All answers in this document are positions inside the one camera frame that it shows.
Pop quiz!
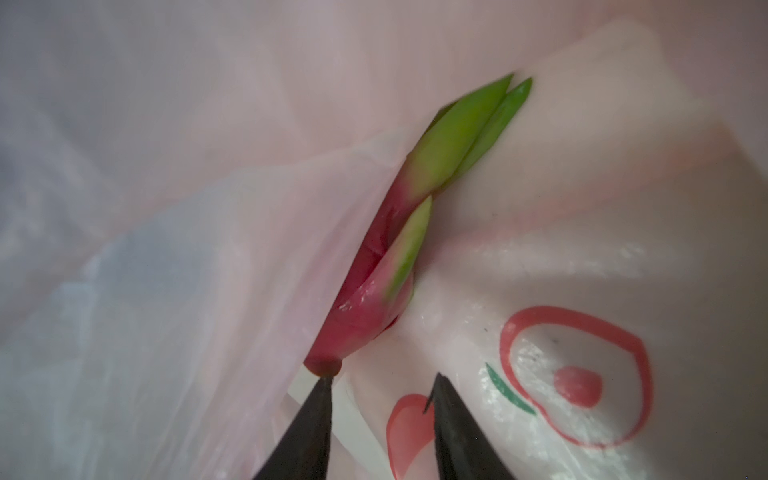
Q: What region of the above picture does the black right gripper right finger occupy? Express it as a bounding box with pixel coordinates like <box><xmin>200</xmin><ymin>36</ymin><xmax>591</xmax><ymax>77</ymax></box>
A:
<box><xmin>425</xmin><ymin>373</ymin><xmax>516</xmax><ymax>480</ymax></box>

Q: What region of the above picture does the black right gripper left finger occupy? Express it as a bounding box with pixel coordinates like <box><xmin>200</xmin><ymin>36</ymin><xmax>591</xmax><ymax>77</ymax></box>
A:
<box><xmin>253</xmin><ymin>376</ymin><xmax>333</xmax><ymax>480</ymax></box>

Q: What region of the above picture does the pink plastic fruit bag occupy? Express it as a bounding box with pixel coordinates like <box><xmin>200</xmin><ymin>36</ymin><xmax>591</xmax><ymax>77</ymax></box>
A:
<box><xmin>1</xmin><ymin>1</ymin><xmax>767</xmax><ymax>479</ymax></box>

